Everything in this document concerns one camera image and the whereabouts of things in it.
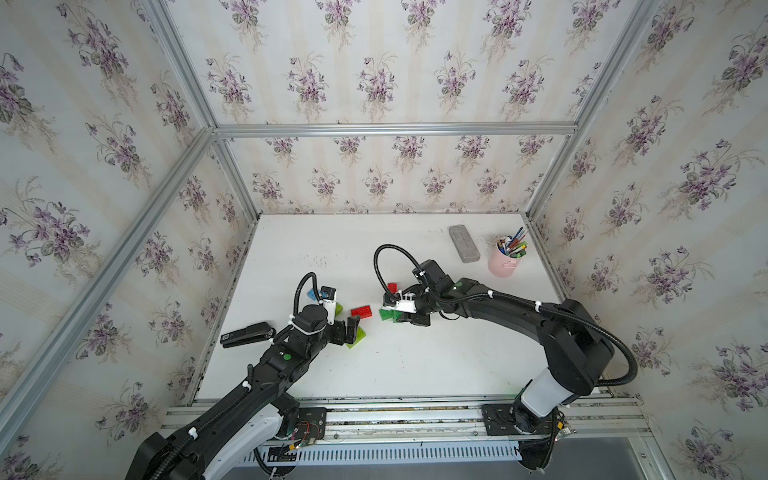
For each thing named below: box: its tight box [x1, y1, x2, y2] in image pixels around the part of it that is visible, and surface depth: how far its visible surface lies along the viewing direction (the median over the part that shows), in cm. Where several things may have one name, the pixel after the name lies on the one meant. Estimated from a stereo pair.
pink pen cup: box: [488, 243, 522, 278], surface depth 98 cm
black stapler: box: [220, 322, 276, 348], surface depth 86 cm
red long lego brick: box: [351, 305, 373, 319], surface depth 93 cm
